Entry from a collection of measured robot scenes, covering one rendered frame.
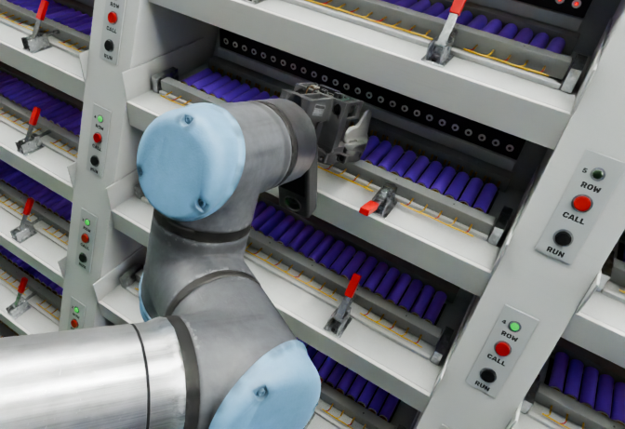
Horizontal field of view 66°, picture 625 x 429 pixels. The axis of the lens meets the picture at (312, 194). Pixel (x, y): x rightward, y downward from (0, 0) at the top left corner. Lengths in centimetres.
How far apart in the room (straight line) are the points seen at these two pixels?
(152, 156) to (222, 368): 18
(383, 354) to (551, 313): 24
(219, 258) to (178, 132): 11
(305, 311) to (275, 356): 41
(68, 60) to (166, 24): 21
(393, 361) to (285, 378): 41
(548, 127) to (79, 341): 48
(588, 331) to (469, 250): 15
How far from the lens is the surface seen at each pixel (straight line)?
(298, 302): 76
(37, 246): 117
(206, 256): 43
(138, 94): 86
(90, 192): 95
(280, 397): 35
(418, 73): 60
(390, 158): 71
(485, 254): 64
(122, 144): 87
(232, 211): 42
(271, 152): 43
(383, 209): 63
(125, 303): 101
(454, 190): 68
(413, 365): 73
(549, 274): 61
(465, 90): 58
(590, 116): 57
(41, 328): 127
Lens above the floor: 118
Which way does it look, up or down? 21 degrees down
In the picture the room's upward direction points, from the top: 17 degrees clockwise
